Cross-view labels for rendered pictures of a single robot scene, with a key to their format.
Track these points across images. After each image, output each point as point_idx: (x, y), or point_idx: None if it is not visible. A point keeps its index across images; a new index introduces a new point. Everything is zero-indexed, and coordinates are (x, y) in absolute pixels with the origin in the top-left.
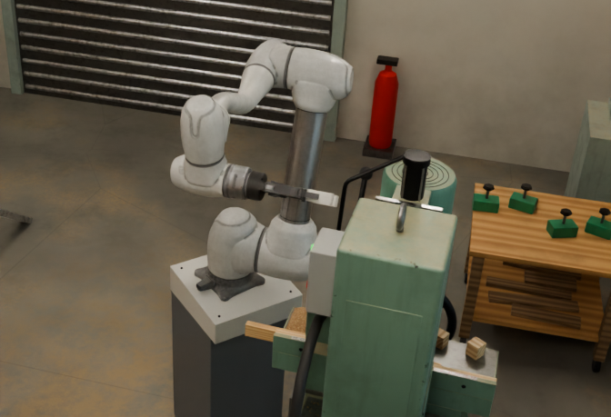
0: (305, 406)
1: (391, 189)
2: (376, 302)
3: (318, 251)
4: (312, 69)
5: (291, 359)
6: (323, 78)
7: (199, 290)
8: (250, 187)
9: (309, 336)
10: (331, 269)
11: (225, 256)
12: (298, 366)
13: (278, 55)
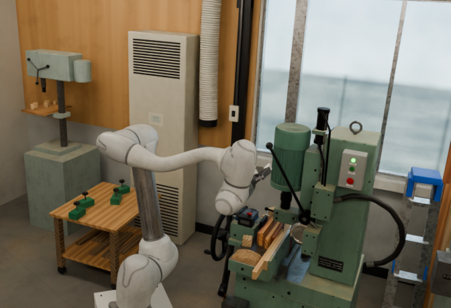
0: (290, 280)
1: (303, 136)
2: (375, 162)
3: (365, 155)
4: (148, 134)
5: (273, 268)
6: (154, 136)
7: None
8: (254, 184)
9: (372, 196)
10: (366, 160)
11: (150, 287)
12: (386, 206)
13: (131, 135)
